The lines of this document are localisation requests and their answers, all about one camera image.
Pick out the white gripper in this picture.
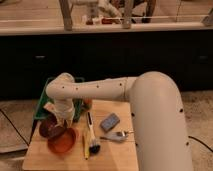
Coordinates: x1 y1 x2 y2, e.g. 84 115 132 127
54 99 75 127

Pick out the dark red bowl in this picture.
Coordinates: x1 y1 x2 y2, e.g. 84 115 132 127
39 115 65 139

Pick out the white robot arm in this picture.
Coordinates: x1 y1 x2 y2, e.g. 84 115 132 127
46 71 193 171

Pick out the beige sponge block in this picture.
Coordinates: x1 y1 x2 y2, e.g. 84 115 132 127
43 102 55 115

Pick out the green plastic tray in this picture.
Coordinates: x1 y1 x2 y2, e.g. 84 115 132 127
34 77 83 122

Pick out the orange bowl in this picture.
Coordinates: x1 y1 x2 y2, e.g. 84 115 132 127
47 128 78 155

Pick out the grey blue sponge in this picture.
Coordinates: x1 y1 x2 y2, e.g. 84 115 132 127
100 113 120 132

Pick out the yellow pencil stick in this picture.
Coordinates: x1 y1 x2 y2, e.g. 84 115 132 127
83 133 89 160

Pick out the black bristle dish brush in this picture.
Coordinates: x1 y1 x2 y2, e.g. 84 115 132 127
87 113 100 154

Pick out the dark cabinet counter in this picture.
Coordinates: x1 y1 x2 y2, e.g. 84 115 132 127
0 26 213 100

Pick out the grey blue spoon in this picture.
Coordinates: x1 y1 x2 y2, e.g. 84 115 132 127
101 131 127 143

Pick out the black floor cable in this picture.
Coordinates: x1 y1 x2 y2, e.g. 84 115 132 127
0 108 31 148

